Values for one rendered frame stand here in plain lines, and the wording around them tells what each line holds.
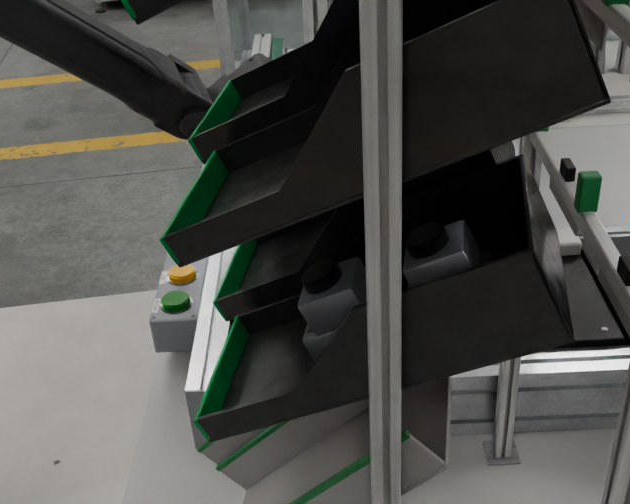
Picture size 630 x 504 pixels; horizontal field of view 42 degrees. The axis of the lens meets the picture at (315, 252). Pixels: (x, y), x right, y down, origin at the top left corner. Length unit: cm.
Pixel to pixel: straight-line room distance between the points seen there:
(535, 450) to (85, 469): 57
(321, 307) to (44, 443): 65
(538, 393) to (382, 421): 53
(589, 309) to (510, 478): 25
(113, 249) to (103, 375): 200
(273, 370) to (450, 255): 19
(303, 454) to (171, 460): 32
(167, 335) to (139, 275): 187
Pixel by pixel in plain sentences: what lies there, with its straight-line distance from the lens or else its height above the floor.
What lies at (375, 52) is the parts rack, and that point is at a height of 150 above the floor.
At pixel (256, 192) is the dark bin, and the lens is 57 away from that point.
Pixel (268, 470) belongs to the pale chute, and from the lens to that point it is 83.
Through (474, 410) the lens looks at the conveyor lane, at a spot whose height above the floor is 90.
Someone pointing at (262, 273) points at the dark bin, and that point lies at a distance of 78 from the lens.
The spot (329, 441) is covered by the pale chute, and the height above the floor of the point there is 108.
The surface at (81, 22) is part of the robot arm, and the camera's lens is 84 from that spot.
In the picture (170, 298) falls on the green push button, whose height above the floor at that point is 97.
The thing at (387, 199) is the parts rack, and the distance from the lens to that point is 45.
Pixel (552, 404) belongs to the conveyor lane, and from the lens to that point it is 108.
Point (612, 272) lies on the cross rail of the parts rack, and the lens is 60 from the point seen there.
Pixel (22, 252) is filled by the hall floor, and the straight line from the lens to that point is 334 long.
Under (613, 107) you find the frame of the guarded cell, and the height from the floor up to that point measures 87.
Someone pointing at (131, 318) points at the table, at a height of 86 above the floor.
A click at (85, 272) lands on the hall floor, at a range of 312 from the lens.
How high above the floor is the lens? 164
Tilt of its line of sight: 33 degrees down
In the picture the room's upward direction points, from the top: 4 degrees counter-clockwise
